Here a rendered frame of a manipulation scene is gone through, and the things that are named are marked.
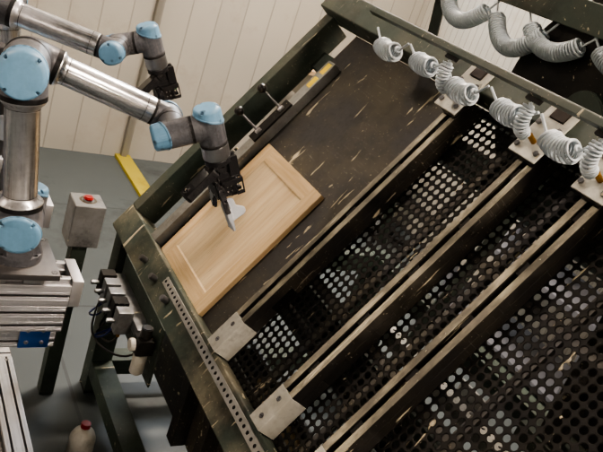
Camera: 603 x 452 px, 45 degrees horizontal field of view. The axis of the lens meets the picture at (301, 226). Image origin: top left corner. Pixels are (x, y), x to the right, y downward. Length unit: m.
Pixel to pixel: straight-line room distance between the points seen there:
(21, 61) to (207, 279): 1.04
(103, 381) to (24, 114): 1.61
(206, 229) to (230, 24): 3.49
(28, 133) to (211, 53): 4.17
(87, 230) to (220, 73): 3.34
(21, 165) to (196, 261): 0.88
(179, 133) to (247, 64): 4.24
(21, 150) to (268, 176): 1.01
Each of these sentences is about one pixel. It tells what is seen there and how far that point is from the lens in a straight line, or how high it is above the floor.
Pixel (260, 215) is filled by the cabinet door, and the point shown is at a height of 1.20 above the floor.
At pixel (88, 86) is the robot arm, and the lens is 2.01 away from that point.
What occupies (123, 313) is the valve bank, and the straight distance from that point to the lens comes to 2.60.
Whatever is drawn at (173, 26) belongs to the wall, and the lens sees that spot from 5.84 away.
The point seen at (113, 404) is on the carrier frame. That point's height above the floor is 0.18.
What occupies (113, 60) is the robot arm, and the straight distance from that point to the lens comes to 2.42.
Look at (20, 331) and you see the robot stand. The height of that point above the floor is 0.82.
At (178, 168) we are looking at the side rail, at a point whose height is 1.11.
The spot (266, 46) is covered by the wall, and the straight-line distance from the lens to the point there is 6.17.
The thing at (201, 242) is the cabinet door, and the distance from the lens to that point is 2.66.
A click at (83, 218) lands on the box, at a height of 0.88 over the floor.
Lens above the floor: 2.15
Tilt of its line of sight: 22 degrees down
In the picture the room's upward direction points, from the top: 20 degrees clockwise
